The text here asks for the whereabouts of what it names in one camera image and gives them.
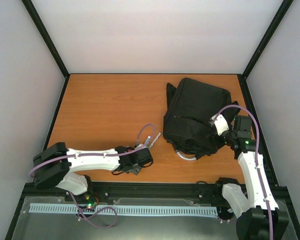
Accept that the green white marker pen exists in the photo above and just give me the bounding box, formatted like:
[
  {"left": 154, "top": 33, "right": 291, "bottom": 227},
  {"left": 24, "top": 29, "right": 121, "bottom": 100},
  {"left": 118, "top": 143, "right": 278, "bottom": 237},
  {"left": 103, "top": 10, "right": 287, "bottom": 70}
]
[{"left": 148, "top": 132, "right": 162, "bottom": 149}]

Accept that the right black frame post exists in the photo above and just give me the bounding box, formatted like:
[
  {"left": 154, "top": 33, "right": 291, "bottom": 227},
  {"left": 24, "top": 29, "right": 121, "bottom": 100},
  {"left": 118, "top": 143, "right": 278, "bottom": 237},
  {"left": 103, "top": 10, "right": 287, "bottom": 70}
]
[{"left": 242, "top": 0, "right": 294, "bottom": 81}]

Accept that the light blue cable duct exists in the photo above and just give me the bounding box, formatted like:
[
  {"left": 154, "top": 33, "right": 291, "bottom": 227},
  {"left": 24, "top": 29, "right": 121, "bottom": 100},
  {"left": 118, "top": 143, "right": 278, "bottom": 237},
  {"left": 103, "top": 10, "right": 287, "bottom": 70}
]
[{"left": 28, "top": 203, "right": 218, "bottom": 218}]

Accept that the black frame post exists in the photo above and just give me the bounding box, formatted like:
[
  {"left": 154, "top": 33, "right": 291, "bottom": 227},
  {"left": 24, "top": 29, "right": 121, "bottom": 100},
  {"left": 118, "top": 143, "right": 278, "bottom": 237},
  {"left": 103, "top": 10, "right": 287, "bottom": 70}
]
[
  {"left": 242, "top": 0, "right": 294, "bottom": 81},
  {"left": 21, "top": 0, "right": 70, "bottom": 79}
]

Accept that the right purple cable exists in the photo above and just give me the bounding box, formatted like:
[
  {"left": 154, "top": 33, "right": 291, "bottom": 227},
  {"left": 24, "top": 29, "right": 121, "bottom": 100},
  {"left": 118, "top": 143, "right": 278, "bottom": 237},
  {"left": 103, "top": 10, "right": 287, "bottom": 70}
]
[{"left": 209, "top": 104, "right": 275, "bottom": 240}]

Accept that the white green glue stick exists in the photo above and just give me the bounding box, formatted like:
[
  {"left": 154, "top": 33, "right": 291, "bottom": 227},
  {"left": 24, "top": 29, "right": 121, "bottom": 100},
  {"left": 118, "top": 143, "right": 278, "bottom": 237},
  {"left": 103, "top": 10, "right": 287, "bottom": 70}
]
[{"left": 144, "top": 136, "right": 152, "bottom": 146}]

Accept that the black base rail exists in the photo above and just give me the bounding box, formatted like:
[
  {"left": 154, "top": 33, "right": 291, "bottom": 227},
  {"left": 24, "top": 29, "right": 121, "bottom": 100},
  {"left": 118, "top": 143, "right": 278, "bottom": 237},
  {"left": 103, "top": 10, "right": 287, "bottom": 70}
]
[{"left": 23, "top": 181, "right": 231, "bottom": 207}]

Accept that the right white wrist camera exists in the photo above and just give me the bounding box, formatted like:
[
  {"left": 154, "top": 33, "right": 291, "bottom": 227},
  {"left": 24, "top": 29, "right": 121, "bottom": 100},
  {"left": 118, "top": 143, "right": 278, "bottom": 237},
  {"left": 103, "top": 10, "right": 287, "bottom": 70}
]
[{"left": 210, "top": 114, "right": 229, "bottom": 136}]

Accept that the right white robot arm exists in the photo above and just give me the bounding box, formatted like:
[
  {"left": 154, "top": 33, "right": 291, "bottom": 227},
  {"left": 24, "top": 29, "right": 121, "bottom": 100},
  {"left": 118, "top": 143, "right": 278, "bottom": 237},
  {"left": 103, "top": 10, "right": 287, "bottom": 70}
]
[{"left": 211, "top": 114, "right": 289, "bottom": 240}]

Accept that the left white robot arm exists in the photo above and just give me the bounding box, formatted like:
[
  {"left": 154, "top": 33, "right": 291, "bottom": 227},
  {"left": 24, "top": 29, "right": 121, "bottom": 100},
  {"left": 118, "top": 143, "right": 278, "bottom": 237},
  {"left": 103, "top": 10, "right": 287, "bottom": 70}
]
[{"left": 29, "top": 142, "right": 154, "bottom": 202}]

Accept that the left black frame post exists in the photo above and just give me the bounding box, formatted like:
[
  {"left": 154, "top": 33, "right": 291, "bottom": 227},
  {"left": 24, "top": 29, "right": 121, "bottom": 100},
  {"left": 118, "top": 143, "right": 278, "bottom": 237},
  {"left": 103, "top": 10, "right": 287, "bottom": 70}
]
[{"left": 21, "top": 0, "right": 70, "bottom": 79}]

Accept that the black student backpack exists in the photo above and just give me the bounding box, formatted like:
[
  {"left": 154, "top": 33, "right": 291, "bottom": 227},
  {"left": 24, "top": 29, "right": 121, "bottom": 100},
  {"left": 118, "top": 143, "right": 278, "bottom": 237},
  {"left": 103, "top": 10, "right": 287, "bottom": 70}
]
[{"left": 163, "top": 77, "right": 240, "bottom": 161}]

